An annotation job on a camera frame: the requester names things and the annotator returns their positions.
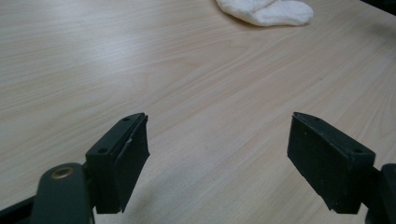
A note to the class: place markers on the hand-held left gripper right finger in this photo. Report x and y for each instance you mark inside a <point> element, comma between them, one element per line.
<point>323,165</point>

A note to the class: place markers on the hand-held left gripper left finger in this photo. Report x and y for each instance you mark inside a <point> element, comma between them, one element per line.
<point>106,174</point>

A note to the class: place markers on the white printed towel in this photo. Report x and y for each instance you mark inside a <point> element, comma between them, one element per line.
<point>274,12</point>

